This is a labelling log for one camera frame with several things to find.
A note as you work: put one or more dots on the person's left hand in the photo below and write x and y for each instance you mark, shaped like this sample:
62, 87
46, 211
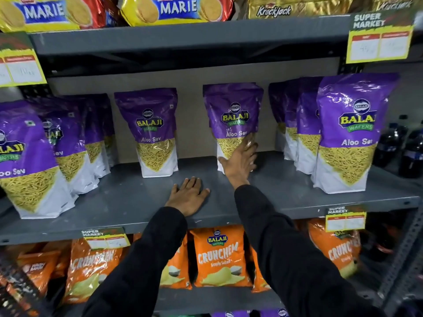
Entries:
185, 199

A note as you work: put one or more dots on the person's right hand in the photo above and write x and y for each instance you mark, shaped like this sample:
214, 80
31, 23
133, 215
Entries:
238, 166

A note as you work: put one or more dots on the person's left little finger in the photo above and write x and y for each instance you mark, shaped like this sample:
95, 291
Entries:
173, 190

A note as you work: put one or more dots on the person's left thumb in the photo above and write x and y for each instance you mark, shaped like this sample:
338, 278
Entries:
204, 195

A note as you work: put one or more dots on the person's right thumb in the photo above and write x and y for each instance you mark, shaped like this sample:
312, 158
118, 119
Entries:
223, 161

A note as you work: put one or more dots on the person's left middle finger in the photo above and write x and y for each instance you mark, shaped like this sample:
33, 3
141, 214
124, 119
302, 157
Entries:
189, 184

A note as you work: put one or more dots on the purple snack packet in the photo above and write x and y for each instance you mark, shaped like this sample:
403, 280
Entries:
231, 103

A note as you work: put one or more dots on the person's right forearm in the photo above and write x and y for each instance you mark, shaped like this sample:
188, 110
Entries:
290, 260

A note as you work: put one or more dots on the person's left forearm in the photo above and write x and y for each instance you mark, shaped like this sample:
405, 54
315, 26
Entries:
138, 270

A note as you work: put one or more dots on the grey metal shelving rack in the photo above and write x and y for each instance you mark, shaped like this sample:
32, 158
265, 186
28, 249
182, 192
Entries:
132, 194

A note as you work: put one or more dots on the row of orange chip packets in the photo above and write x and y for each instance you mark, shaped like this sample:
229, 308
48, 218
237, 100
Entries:
219, 257

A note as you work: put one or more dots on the yellow price tag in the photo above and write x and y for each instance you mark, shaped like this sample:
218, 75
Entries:
380, 41
345, 219
19, 67
105, 239

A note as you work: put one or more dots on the row of purple snack packets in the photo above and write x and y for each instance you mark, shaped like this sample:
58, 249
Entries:
350, 112

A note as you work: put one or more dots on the yellow biscuit packet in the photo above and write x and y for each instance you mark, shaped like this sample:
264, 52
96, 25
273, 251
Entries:
178, 8
43, 11

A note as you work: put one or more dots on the dark soda bottle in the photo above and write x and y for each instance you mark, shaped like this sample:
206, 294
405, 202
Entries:
386, 146
412, 155
402, 123

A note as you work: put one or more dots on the gold cracker packet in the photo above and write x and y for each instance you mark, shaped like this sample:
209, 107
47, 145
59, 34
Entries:
297, 6
396, 2

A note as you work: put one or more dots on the red and blue biscuit packet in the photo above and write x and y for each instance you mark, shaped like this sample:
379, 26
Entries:
107, 11

